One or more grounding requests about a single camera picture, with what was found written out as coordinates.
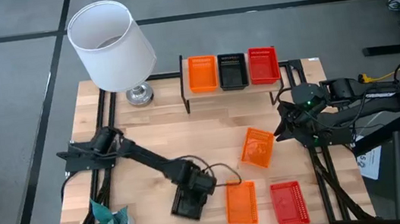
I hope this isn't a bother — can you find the black plastic slotted basket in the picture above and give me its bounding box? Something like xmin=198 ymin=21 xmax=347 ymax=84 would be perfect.
xmin=215 ymin=51 xmax=250 ymax=93
xmin=167 ymin=182 xmax=213 ymax=224

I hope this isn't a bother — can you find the red plastic slotted basket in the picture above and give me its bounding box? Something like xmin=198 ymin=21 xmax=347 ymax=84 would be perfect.
xmin=246 ymin=43 xmax=283 ymax=87
xmin=269 ymin=178 xmax=312 ymax=224

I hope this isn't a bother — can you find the black left camera cable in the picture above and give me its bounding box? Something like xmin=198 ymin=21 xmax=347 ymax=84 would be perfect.
xmin=173 ymin=148 xmax=244 ymax=193

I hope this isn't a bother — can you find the black floor bar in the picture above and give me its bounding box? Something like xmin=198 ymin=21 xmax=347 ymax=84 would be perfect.
xmin=362 ymin=43 xmax=400 ymax=58

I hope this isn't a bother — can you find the white paper sheet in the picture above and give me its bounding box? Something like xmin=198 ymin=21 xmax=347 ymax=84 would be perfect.
xmin=355 ymin=144 xmax=386 ymax=183

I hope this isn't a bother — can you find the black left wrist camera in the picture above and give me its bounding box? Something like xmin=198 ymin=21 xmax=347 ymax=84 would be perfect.
xmin=200 ymin=170 xmax=220 ymax=198

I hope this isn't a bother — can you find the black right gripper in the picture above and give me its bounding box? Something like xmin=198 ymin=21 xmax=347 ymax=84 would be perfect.
xmin=270 ymin=98 xmax=306 ymax=144

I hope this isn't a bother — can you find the black frame cross rail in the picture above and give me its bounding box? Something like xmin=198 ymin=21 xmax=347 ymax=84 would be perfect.
xmin=147 ymin=56 xmax=297 ymax=83

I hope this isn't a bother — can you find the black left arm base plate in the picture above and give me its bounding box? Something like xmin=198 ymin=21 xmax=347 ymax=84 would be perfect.
xmin=54 ymin=135 xmax=120 ymax=175

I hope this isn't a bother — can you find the yellow power cable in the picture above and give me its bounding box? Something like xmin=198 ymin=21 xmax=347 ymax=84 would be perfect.
xmin=357 ymin=68 xmax=400 ymax=85

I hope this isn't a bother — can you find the white shade table lamp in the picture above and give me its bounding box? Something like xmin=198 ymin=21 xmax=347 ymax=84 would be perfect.
xmin=63 ymin=0 xmax=164 ymax=114

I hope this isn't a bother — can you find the orange plastic slotted basket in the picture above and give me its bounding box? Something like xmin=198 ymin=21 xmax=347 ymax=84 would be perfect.
xmin=185 ymin=53 xmax=220 ymax=95
xmin=237 ymin=124 xmax=279 ymax=172
xmin=222 ymin=178 xmax=261 ymax=224

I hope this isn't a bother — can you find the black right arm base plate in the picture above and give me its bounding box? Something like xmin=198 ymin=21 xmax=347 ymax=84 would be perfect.
xmin=301 ymin=123 xmax=354 ymax=150

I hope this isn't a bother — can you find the wooden shelf with black legs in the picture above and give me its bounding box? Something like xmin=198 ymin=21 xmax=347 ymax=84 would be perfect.
xmin=176 ymin=43 xmax=287 ymax=117

